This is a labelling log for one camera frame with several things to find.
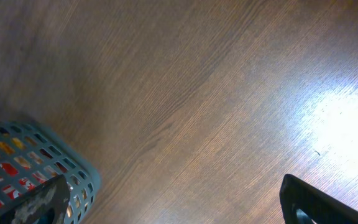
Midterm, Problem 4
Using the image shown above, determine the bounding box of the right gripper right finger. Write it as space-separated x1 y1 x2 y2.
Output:
279 174 358 224

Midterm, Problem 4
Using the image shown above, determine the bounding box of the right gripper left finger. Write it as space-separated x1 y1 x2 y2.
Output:
0 175 71 224

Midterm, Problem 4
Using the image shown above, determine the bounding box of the orange snack bag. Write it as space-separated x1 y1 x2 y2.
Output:
0 130 76 211

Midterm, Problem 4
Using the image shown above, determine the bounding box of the grey plastic shopping basket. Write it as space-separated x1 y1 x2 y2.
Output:
0 121 101 223

